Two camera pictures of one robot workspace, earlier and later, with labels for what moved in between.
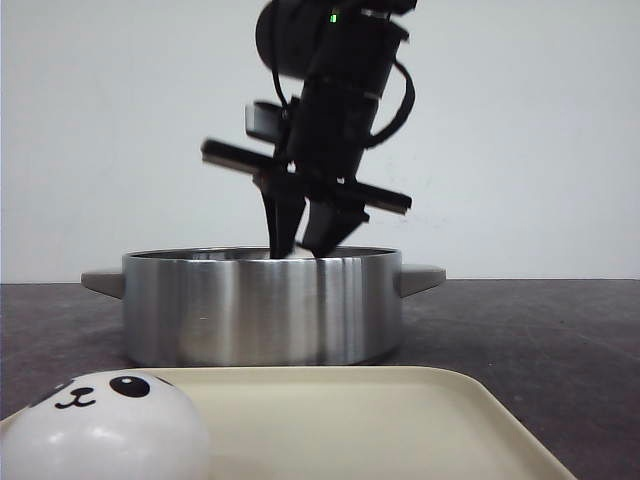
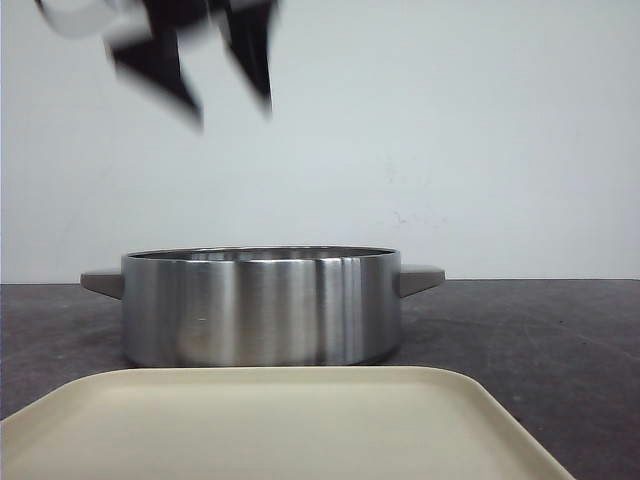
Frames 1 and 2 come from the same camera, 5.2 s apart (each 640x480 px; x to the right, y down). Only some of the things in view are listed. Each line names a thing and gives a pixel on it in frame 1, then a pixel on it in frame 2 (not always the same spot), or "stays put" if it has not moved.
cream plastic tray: (358, 423) stays put
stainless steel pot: (240, 307) stays put
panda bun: (106, 425) -> (120, 21)
